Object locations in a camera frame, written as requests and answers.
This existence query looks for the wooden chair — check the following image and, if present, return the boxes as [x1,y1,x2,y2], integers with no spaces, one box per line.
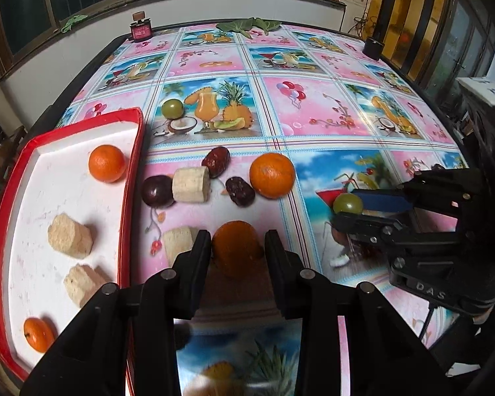
[0,126,27,190]

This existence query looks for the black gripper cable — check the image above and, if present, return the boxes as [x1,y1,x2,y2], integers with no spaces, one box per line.
[418,303,436,341]

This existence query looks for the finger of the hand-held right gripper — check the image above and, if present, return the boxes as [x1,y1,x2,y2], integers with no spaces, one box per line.
[350,165,485,223]
[334,212,458,256]

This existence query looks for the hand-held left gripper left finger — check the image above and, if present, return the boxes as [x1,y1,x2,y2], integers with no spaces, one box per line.
[20,229,213,396]

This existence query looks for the small black box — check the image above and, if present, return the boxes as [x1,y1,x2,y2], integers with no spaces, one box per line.
[363,37,382,59]

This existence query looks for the dark purple passion fruit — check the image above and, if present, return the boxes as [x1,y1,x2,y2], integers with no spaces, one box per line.
[141,175,176,209]

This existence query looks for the green jujube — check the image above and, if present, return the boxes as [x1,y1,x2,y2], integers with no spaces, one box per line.
[162,98,185,119]
[333,192,364,215]

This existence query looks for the red tray with white inside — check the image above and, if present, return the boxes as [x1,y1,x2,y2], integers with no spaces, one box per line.
[0,107,146,382]

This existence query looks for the small pink bottle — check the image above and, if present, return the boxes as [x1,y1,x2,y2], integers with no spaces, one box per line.
[129,11,153,43]

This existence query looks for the yellow glass door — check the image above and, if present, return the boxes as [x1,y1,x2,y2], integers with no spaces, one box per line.
[367,0,450,83]

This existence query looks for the green leaves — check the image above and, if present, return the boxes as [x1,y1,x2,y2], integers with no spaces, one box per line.
[215,17,282,36]

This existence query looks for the green cloth on sill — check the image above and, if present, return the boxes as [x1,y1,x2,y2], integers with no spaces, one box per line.
[60,14,88,34]

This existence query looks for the person's right forearm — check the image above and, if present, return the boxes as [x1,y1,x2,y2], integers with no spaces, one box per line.
[431,309,495,380]

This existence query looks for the red date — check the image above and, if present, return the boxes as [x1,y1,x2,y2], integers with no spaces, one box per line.
[201,146,231,179]
[225,177,255,208]

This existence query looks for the orange tangerine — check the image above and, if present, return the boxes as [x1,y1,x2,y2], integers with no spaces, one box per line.
[88,144,126,183]
[248,152,295,199]
[23,317,58,353]
[212,220,267,279]

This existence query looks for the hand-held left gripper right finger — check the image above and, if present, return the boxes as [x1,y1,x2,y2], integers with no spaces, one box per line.
[265,230,450,396]

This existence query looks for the peeled sugarcane piece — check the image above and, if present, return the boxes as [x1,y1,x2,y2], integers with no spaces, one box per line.
[162,226,201,262]
[63,263,112,308]
[47,212,93,253]
[172,166,211,203]

